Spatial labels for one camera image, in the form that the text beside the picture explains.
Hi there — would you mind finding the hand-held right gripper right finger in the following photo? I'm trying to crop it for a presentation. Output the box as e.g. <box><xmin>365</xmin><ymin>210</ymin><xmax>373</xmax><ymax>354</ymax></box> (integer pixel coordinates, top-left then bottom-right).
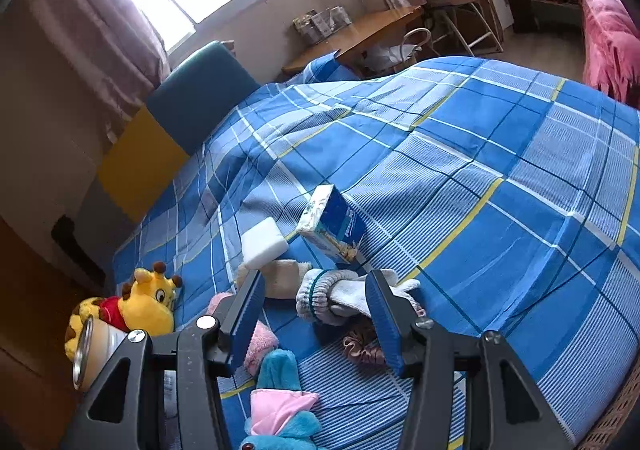
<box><xmin>365</xmin><ymin>269</ymin><xmax>576</xmax><ymax>450</ymax></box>

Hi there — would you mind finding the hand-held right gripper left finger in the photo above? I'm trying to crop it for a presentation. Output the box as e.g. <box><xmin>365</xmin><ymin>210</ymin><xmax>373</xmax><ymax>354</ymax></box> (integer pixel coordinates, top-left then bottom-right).
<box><xmin>57</xmin><ymin>270</ymin><xmax>268</xmax><ymax>450</ymax></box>

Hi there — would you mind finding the brown satin scrunchie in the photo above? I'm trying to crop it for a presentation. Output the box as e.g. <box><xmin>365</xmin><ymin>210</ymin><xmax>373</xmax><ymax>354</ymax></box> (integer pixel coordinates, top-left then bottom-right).
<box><xmin>341</xmin><ymin>317</ymin><xmax>388</xmax><ymax>366</ymax></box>

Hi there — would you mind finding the pink fluffy towel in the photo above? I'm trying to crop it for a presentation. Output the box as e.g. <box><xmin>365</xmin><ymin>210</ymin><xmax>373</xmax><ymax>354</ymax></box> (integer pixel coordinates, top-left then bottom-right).
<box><xmin>207</xmin><ymin>292</ymin><xmax>280</xmax><ymax>376</ymax></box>

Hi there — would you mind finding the beige sock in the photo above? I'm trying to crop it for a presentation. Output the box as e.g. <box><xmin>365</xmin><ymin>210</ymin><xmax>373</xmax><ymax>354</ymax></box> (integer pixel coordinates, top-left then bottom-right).
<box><xmin>236</xmin><ymin>257</ymin><xmax>313</xmax><ymax>299</ymax></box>

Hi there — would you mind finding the teal and pink plush toy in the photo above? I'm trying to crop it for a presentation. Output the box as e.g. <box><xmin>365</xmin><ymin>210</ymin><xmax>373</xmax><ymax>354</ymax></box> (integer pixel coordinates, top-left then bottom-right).
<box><xmin>239</xmin><ymin>349</ymin><xmax>323</xmax><ymax>450</ymax></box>

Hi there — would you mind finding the white sock with striped cuff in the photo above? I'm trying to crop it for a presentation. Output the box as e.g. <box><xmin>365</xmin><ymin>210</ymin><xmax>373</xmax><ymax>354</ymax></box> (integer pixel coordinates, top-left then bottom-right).
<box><xmin>295</xmin><ymin>269</ymin><xmax>423</xmax><ymax>325</ymax></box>

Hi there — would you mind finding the white sponge block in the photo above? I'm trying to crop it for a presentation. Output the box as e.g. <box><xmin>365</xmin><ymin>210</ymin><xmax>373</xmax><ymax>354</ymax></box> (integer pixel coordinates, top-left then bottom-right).
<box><xmin>241</xmin><ymin>217</ymin><xmax>290</xmax><ymax>271</ymax></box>

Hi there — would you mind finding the yellow giraffe plush toy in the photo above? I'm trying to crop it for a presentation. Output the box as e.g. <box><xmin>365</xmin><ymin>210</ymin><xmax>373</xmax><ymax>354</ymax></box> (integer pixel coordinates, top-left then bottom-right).
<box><xmin>65</xmin><ymin>261</ymin><xmax>183</xmax><ymax>361</ymax></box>

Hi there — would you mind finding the blue and white carton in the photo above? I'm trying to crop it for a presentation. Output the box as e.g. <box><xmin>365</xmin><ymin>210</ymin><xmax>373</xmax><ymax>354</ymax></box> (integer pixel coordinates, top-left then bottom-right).
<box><xmin>296</xmin><ymin>184</ymin><xmax>368</xmax><ymax>265</ymax></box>

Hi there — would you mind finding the metal tin can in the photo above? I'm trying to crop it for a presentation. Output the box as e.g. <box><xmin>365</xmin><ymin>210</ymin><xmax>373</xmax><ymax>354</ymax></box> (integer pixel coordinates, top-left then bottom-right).
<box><xmin>72</xmin><ymin>317</ymin><xmax>128</xmax><ymax>391</ymax></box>

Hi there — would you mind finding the blue plaid quilt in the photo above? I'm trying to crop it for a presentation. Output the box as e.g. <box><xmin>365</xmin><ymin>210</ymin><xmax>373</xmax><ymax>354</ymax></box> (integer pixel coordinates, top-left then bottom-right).
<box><xmin>112</xmin><ymin>54</ymin><xmax>640</xmax><ymax>450</ymax></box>

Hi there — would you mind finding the yellow headboard panel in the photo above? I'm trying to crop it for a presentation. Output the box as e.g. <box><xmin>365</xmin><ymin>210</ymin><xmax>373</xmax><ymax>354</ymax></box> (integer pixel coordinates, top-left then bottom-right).
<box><xmin>96</xmin><ymin>107</ymin><xmax>191</xmax><ymax>223</ymax></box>

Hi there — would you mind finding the wooden bedside cabinet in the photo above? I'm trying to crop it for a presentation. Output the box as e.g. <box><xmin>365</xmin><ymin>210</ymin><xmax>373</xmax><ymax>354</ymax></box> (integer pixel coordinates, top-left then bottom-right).
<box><xmin>0</xmin><ymin>215</ymin><xmax>101</xmax><ymax>450</ymax></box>

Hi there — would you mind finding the teal headboard panel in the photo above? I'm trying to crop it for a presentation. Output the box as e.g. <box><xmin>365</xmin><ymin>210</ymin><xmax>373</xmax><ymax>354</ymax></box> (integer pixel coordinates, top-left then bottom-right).
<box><xmin>145</xmin><ymin>40</ymin><xmax>261</xmax><ymax>155</ymax></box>

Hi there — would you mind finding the wicker basket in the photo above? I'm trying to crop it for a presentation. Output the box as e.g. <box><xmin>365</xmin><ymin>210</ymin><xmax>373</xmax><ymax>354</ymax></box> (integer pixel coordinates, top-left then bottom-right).
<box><xmin>575</xmin><ymin>365</ymin><xmax>640</xmax><ymax>450</ymax></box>

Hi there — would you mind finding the small patterned box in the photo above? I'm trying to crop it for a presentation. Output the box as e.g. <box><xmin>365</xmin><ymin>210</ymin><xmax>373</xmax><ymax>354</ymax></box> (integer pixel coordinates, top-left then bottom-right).
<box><xmin>292</xmin><ymin>14</ymin><xmax>326</xmax><ymax>43</ymax></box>
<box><xmin>320</xmin><ymin>6</ymin><xmax>351</xmax><ymax>33</ymax></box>

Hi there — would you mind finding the wooden desk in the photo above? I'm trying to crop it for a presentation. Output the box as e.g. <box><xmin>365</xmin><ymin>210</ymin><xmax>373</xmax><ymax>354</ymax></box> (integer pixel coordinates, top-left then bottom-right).
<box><xmin>281</xmin><ymin>6</ymin><xmax>426</xmax><ymax>78</ymax></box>

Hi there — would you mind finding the large pink curtain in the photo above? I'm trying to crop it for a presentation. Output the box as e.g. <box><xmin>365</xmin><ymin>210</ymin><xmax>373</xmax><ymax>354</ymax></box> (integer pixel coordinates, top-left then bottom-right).
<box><xmin>0</xmin><ymin>0</ymin><xmax>171</xmax><ymax>141</ymax></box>

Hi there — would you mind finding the pink fleece blanket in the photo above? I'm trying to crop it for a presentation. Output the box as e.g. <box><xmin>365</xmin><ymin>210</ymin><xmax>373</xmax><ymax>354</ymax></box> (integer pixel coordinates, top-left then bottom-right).
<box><xmin>572</xmin><ymin>0</ymin><xmax>640</xmax><ymax>105</ymax></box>

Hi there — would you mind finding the white wire chair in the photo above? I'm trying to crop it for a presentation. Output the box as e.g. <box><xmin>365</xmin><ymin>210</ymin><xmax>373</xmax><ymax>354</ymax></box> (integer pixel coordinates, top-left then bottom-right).
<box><xmin>365</xmin><ymin>27</ymin><xmax>433</xmax><ymax>75</ymax></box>

